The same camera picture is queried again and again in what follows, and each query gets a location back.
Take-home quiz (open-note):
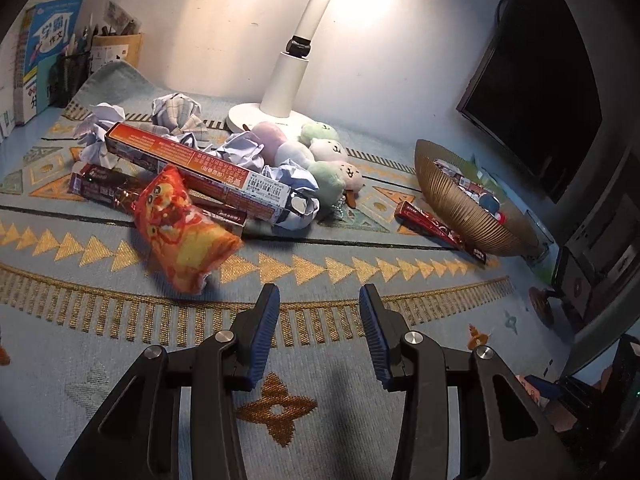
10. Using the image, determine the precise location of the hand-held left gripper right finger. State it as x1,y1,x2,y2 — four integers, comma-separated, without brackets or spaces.
360,283,583,480

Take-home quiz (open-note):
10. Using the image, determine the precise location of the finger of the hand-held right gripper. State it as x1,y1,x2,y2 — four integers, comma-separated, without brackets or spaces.
523,362,605,436

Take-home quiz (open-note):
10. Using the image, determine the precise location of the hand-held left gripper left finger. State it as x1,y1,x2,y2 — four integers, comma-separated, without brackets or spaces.
55,283,281,480

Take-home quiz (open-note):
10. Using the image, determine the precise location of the orange snack bag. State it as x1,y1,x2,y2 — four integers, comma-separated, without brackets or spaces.
132,165,245,295

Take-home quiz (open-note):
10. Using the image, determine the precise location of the white and teal plush toy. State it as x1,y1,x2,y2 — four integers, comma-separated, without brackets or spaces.
477,191,507,224

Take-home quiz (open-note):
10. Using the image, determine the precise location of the corrugated cardboard basket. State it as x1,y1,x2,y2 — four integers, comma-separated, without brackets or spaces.
414,139,542,259

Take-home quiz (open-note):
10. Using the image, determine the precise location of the cream plush toy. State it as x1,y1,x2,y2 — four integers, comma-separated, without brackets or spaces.
310,137,347,163
330,160,367,209

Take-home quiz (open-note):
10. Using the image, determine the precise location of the small orange red box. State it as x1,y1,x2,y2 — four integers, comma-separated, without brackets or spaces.
432,159,496,197

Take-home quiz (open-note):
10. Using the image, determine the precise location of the long orange box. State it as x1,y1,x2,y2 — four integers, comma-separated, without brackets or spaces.
104,121,294,222

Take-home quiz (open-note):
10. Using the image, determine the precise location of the purple plush toy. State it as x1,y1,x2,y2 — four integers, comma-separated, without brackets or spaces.
250,122,292,162

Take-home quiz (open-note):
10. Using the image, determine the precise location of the pale green plush toy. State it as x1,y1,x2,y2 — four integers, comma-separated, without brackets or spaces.
299,121,341,146

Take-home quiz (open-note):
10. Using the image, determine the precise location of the plaid paper ball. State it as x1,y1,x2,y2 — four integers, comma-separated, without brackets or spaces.
150,92,209,144

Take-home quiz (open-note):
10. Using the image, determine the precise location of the blue patterned table mat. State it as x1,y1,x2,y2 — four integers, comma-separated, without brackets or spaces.
0,60,566,480

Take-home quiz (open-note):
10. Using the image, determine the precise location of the black monitor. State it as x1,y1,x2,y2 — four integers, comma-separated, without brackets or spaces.
456,0,621,206

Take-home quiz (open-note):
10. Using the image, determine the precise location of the white desk lamp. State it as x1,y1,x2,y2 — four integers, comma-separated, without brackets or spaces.
226,0,335,134

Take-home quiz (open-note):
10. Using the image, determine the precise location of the cardboard pen holder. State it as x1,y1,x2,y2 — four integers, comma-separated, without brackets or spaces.
90,2,146,77

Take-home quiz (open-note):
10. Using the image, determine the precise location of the black mesh pen holder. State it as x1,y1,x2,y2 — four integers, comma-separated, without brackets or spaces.
47,52,94,109

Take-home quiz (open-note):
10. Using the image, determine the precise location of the bunch of pens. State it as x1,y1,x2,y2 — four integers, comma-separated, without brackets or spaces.
64,22,103,63

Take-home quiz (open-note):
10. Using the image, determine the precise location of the thick white book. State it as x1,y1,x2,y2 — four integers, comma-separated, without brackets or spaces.
0,35,28,142

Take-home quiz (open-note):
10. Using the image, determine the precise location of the blue cover book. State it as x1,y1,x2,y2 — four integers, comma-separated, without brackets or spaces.
14,0,85,127

